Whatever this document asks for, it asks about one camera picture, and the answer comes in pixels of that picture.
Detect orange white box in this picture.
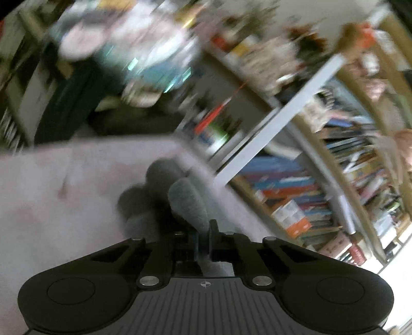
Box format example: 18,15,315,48
282,214,312,238
272,200,310,229

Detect row of blue books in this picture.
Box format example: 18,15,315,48
238,156,326,207

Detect orange white box lower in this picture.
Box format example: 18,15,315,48
282,214,312,238

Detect grey fleece sweatshirt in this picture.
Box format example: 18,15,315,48
117,158,237,277

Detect pile of plush toys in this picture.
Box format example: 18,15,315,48
48,1,201,93

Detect orange white box upper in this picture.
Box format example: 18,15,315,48
272,200,310,229

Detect wooden white bookshelf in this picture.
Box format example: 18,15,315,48
177,5,411,274

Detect white wrist watch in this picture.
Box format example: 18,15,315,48
122,80,164,108

